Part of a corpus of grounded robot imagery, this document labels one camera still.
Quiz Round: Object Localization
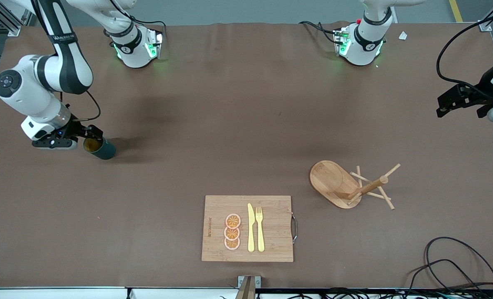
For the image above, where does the dark teal mug yellow inside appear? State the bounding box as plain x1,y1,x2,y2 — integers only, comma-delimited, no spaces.
83,135,117,161

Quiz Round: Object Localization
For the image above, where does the wooden mug rack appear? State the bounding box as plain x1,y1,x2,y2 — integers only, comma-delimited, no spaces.
310,160,401,211

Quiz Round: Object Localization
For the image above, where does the brown table cover mat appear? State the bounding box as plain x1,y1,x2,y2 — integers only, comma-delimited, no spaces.
0,21,493,289

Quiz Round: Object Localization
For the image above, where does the yellow plastic knife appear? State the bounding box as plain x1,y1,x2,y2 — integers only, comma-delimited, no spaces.
247,203,256,252

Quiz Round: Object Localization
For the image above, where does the yellow plastic fork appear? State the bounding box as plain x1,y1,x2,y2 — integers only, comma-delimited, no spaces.
255,206,266,252

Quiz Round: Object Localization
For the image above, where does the black right arm wrist cable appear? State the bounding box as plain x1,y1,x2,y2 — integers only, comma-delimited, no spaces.
59,89,102,122

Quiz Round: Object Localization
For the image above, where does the black arm wrist cable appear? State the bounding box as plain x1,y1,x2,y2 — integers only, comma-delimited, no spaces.
59,89,102,122
436,10,493,88

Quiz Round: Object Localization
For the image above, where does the black left arm wrist cable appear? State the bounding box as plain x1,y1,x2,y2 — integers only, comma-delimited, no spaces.
436,10,493,88

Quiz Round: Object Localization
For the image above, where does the black right arm base cable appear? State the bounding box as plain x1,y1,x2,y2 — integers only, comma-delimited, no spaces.
112,0,166,42

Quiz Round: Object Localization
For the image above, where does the black arm base cable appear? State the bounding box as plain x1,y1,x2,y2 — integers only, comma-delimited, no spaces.
112,0,166,42
300,21,340,44

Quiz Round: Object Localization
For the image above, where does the black looped cable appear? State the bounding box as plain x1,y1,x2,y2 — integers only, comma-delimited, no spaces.
424,237,493,299
408,260,486,299

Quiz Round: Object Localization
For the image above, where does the black left arm base cable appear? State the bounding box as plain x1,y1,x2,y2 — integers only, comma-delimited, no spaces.
300,21,340,44

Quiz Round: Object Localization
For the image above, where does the bamboo cutting board metal handle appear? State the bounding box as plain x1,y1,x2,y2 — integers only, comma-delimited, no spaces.
201,195,299,263

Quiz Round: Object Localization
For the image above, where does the black cable along table edge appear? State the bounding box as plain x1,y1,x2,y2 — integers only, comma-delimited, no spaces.
263,288,493,299

